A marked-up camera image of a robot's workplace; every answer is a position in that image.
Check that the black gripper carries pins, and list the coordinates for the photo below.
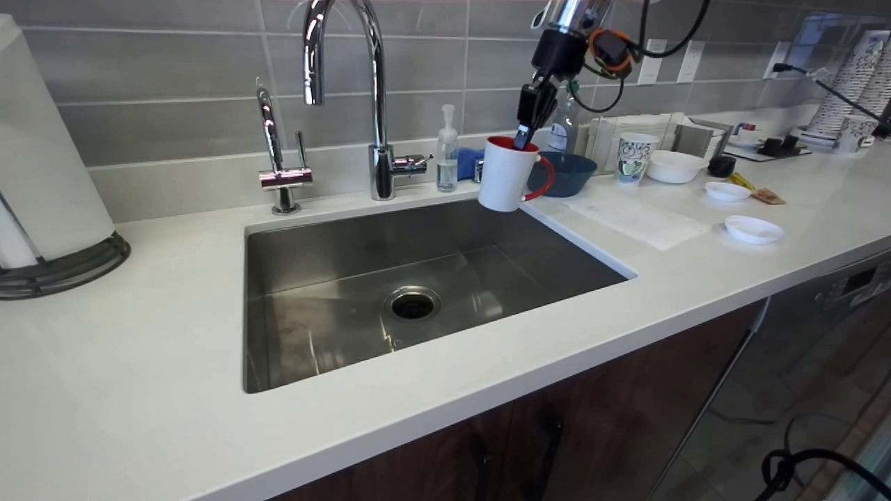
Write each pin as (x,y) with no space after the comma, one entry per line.
(559,57)

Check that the tall chrome gooseneck faucet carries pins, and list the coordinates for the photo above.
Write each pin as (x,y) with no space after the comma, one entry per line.
(376,112)

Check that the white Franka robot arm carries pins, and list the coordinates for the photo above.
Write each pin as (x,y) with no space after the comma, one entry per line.
(580,14)

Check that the patterned white mug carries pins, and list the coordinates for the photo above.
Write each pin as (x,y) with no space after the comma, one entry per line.
(637,160)

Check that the sink drain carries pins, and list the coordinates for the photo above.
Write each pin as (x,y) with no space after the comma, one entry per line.
(413,304)

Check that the stainless steel sink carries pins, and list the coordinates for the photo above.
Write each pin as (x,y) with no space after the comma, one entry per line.
(325,307)

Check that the blue bowl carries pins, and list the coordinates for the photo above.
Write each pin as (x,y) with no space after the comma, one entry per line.
(576,175)

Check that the blue sponge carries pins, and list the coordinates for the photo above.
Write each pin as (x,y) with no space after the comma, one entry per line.
(470,165)

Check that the clear soap dispenser bottle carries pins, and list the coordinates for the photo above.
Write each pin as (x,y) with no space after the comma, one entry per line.
(446,161)

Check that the white bowl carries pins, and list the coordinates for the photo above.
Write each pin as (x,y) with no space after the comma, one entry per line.
(674,168)

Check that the grey metal napkin holder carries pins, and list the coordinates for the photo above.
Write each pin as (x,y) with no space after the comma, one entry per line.
(695,139)

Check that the small black round dish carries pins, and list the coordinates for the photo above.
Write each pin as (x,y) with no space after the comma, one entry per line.
(723,165)

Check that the small black device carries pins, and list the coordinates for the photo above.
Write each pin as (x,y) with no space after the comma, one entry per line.
(779,146)

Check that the brown packet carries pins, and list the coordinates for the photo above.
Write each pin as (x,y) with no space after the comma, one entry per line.
(768,195)

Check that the small chrome filter tap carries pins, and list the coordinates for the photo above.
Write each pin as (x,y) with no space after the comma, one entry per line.
(273,171)

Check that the white printed papers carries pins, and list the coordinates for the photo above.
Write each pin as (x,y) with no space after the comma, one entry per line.
(854,83)

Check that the dark wooden cabinet front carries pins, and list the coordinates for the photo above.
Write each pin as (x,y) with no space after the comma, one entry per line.
(559,435)

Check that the dark dishwasher front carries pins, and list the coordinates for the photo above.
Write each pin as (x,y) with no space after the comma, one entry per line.
(798,371)

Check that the dark paper towel holder base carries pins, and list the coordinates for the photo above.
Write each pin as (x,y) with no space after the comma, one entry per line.
(74,267)

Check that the white wall switch plate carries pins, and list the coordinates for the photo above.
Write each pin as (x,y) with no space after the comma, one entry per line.
(651,58)

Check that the white wall outlet plate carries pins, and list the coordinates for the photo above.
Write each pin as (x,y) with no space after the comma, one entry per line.
(775,57)

